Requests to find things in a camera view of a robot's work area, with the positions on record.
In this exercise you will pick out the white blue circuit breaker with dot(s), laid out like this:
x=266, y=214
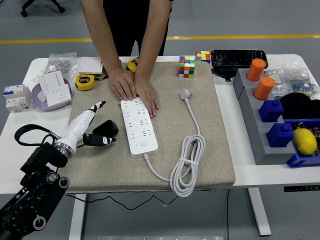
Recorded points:
x=16, y=98

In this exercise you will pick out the blue plastic bin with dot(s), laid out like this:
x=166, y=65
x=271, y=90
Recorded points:
x=300, y=162

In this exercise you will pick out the person's right forearm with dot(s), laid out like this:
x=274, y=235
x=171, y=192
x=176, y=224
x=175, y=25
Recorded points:
x=100, y=35

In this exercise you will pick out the orange cylinder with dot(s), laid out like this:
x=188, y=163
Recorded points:
x=255, y=70
x=263, y=88

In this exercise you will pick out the white wall switch plate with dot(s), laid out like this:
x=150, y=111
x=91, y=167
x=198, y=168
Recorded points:
x=90, y=65

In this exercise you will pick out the glossy black tray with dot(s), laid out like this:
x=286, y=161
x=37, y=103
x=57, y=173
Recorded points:
x=235, y=58

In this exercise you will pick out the purple bowl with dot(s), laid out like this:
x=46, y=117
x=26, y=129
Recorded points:
x=40, y=105

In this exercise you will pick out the blue block with knob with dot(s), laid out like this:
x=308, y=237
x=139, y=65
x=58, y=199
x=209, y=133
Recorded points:
x=280, y=136
x=271, y=111

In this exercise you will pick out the person's left forearm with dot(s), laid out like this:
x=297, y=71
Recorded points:
x=152, y=42

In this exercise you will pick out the black power adapter plug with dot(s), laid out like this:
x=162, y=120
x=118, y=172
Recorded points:
x=106, y=127

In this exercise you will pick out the person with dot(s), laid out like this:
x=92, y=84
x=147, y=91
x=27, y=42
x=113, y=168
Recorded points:
x=125, y=22

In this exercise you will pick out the clear bag of metal parts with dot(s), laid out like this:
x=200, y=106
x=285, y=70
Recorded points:
x=58, y=64

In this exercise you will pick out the grey-brown fabric mat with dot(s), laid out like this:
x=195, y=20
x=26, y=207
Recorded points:
x=100, y=162

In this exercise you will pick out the person's right hand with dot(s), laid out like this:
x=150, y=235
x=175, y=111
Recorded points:
x=122, y=85

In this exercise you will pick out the yellow lemon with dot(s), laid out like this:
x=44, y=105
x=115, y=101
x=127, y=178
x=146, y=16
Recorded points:
x=304, y=142

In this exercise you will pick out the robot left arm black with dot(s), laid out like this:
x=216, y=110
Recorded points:
x=40, y=160

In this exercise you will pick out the black table control panel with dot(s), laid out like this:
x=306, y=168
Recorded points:
x=300, y=188

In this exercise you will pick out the black office chair base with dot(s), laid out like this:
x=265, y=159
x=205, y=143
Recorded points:
x=42, y=5

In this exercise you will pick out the clear bag of resistors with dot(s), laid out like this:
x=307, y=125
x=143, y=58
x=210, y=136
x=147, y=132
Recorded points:
x=303, y=85

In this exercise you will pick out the white switch panel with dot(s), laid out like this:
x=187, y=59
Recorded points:
x=51, y=80

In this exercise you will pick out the small Rubik's cube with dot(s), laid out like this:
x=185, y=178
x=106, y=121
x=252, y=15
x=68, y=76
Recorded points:
x=203, y=57

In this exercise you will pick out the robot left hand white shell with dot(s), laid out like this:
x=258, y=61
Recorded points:
x=77, y=125

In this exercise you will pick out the person's left hand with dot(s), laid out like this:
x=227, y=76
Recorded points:
x=147, y=95

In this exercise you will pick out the black round cloth object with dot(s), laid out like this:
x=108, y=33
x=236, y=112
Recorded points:
x=297, y=105

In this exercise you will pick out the clear bag of small parts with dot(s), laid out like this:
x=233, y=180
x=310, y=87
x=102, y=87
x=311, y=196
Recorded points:
x=280, y=87

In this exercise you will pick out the grey stepped block holder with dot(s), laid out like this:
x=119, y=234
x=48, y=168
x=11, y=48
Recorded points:
x=252, y=120

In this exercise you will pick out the white power strip board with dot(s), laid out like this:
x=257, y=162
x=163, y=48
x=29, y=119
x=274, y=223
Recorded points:
x=140, y=130

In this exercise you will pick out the yellow tape measure black label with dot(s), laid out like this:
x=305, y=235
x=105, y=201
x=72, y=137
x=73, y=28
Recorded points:
x=85, y=82

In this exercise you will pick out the white wall socket outlet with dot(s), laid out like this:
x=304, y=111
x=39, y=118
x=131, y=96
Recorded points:
x=58, y=96

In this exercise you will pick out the small black clip device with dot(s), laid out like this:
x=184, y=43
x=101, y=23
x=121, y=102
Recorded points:
x=225, y=72

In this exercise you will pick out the large Rubik's cube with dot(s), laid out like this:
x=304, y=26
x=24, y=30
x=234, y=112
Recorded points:
x=186, y=66

